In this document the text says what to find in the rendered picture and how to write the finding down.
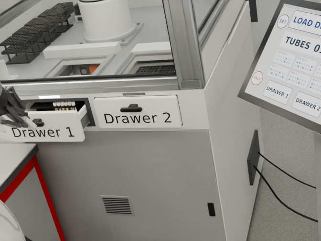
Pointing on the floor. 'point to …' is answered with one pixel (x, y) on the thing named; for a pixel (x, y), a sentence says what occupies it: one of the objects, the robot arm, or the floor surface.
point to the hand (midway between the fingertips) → (27, 123)
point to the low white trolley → (27, 192)
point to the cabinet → (161, 176)
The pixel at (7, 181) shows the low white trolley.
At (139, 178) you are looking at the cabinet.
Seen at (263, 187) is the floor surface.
